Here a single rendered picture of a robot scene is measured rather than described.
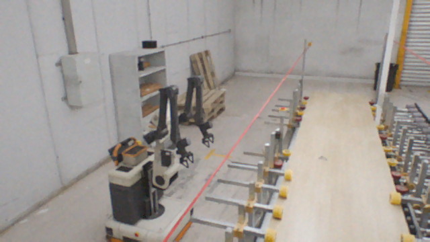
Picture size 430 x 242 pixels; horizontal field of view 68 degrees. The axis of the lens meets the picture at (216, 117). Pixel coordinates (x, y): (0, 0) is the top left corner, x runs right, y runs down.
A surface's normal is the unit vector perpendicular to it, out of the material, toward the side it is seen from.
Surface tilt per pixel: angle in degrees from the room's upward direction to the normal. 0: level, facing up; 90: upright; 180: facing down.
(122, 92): 90
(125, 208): 90
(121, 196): 90
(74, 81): 90
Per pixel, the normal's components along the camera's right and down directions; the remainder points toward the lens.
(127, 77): -0.33, 0.31
